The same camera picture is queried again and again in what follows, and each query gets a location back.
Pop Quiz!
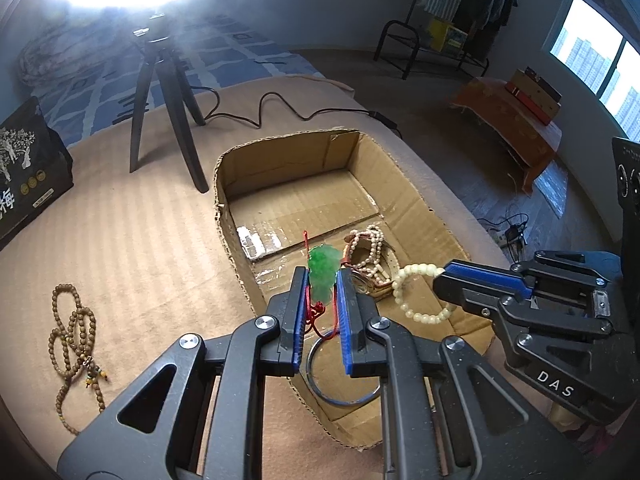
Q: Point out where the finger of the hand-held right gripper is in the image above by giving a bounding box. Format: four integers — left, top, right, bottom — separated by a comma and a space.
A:
432, 271, 614, 337
444, 250, 622, 312

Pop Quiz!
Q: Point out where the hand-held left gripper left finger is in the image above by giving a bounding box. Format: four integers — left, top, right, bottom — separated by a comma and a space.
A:
57, 266, 309, 480

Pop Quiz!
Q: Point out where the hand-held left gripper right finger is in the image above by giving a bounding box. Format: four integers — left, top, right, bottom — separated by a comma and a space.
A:
336, 269, 586, 480

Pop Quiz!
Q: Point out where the pale yellow bead bracelet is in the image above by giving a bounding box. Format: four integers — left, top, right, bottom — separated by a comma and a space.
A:
391, 263, 458, 325

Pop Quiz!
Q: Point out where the dark grey bangle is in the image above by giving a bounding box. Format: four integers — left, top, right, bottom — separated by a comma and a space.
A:
306, 332, 384, 407

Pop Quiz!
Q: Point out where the gold wrist watch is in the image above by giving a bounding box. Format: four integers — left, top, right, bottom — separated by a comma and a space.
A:
349, 255, 401, 302

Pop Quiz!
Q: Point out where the white bead necklace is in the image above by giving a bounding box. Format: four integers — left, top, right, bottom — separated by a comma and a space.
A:
342, 225, 392, 286

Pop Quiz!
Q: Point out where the green jade pendant red cord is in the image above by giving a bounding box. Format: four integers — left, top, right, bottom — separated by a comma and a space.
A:
302, 230, 347, 342

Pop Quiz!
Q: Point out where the cardboard box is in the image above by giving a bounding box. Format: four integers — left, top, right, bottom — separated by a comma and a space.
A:
214, 129, 496, 451

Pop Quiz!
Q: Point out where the power strip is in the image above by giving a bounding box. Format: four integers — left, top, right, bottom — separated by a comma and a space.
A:
492, 221, 527, 249

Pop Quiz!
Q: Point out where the low table with orange cloth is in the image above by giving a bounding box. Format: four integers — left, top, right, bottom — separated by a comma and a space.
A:
450, 76, 564, 194

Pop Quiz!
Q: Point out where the window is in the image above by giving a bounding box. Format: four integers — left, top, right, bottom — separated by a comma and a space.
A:
547, 0, 640, 132

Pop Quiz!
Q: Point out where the yellow box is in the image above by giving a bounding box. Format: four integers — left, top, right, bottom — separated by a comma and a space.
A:
430, 19, 469, 52

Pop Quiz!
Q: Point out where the black tripod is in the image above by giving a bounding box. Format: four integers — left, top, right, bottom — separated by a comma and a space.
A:
129, 12, 210, 195

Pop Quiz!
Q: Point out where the black metal clothes rack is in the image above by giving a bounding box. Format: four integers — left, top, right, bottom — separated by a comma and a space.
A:
375, 0, 518, 79

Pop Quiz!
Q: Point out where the blue patterned sheet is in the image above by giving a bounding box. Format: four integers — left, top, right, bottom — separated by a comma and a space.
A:
37, 10, 326, 137

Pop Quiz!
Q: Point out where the brown wooden bead necklace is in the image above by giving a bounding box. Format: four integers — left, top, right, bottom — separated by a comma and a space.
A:
48, 283, 110, 436

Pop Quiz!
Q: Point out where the black power cable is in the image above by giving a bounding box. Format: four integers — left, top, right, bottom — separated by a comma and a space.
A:
192, 87, 402, 137

